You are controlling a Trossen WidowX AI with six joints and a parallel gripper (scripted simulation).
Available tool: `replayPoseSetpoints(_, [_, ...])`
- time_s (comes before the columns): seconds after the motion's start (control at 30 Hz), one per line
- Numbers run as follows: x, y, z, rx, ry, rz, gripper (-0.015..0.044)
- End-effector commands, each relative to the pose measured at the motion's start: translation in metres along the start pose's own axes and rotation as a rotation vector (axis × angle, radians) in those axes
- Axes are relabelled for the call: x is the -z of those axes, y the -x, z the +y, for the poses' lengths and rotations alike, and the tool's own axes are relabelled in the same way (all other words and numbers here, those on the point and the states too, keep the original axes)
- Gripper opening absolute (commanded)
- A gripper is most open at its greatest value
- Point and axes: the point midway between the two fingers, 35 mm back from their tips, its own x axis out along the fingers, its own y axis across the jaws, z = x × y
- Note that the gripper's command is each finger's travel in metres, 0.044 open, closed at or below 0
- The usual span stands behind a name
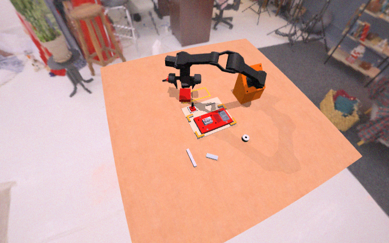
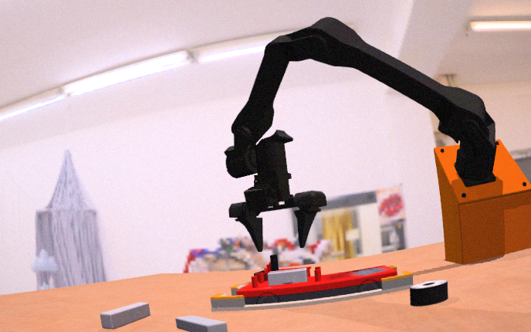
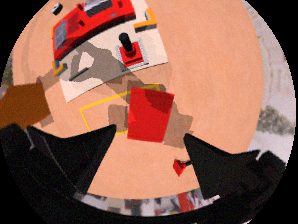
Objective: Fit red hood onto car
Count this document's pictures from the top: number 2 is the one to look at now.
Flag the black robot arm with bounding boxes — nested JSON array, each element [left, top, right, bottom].
[[224, 17, 497, 208]]

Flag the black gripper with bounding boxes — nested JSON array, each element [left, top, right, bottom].
[[228, 166, 327, 252]]

